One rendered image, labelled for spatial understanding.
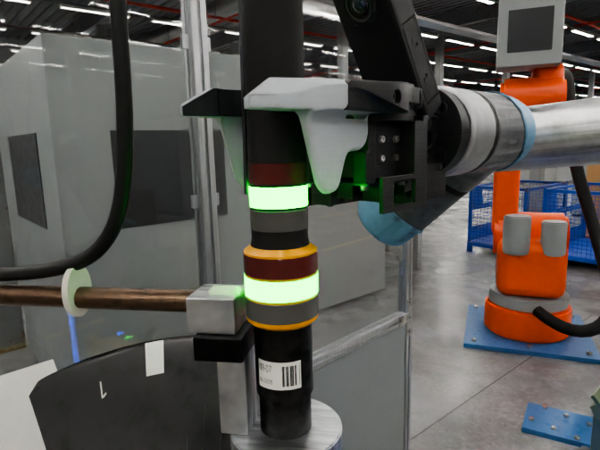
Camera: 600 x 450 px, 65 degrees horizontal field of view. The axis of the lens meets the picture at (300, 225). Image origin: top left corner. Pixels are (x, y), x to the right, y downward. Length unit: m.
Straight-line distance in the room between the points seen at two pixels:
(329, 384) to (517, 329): 2.79
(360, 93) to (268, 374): 0.17
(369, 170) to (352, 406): 1.43
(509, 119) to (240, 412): 0.33
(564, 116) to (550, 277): 3.55
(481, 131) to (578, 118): 0.21
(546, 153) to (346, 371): 1.15
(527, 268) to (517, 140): 3.63
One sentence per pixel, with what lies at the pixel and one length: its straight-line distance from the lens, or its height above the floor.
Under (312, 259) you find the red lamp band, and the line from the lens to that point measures 0.27.
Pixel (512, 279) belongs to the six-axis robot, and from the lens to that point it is 4.11.
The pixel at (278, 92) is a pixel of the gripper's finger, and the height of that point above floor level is 1.65.
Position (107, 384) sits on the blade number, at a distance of 0.49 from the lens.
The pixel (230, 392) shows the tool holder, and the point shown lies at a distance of 0.30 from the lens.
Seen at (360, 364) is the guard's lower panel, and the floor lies 0.90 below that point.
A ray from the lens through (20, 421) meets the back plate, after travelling 0.68.
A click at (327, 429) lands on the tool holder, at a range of 0.32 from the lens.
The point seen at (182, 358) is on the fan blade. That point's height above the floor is 1.43.
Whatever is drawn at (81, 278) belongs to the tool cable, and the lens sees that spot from 0.34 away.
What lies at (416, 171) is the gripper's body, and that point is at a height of 1.61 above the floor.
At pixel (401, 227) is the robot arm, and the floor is 1.54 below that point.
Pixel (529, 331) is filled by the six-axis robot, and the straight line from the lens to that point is 4.17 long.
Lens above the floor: 1.63
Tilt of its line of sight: 10 degrees down
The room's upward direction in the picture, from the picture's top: 2 degrees counter-clockwise
